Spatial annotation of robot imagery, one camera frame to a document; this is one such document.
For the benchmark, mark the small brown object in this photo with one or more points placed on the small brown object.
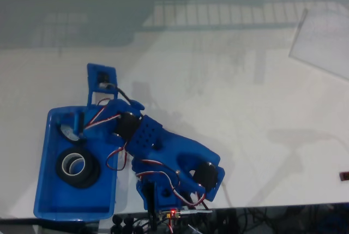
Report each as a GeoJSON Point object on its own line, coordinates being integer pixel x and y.
{"type": "Point", "coordinates": [344, 176]}

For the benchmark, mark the clear plastic sheet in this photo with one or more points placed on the clear plastic sheet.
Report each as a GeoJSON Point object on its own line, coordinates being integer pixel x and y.
{"type": "Point", "coordinates": [321, 43]}

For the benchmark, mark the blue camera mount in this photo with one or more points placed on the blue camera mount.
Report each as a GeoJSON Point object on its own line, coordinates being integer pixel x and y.
{"type": "Point", "coordinates": [91, 81]}

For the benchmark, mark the black tape roll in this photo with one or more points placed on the black tape roll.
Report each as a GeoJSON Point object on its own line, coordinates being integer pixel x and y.
{"type": "Point", "coordinates": [58, 168]}
{"type": "Point", "coordinates": [79, 125]}
{"type": "Point", "coordinates": [94, 178]}

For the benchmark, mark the controller board with red light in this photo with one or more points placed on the controller board with red light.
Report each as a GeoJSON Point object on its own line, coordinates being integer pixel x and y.
{"type": "Point", "coordinates": [174, 215]}

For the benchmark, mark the blue plastic bin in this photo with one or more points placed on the blue plastic bin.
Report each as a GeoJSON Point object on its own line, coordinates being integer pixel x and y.
{"type": "Point", "coordinates": [81, 198]}

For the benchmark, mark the black clamp knob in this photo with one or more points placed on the black clamp knob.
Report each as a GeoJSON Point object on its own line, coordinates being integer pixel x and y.
{"type": "Point", "coordinates": [117, 219]}
{"type": "Point", "coordinates": [128, 221]}

